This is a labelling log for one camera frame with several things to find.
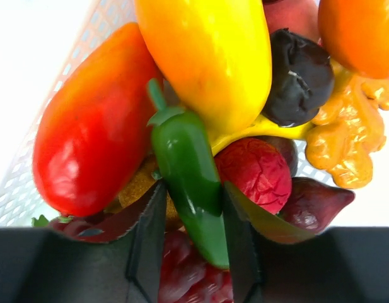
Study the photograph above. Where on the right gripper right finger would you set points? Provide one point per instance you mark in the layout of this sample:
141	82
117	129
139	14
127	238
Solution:
244	221

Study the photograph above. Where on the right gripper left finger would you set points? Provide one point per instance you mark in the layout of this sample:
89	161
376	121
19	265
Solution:
129	245

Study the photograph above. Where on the green chili pepper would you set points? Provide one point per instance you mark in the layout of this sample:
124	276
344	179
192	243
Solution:
185	162

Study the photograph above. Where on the red orange bell pepper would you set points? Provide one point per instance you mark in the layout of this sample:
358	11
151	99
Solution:
93	135

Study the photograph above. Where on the dark purple plum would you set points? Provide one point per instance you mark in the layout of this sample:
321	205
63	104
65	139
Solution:
302	79

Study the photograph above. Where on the orange persimmon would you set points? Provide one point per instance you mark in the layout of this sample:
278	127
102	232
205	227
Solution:
356	34

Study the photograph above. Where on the pink peach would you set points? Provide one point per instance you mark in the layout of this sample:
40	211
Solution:
299	16

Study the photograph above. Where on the purple grape bunch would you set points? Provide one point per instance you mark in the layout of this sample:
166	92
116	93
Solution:
168	264

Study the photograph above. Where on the orange tangerine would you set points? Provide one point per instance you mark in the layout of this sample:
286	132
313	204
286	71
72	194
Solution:
137	186

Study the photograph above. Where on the yellow lemon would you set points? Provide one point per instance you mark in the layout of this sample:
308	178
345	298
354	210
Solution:
260	127

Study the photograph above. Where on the dark red fig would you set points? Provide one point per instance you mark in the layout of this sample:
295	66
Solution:
313	205

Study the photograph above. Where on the yellow orange bell pepper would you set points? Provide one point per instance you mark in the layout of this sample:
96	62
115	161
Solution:
215	54

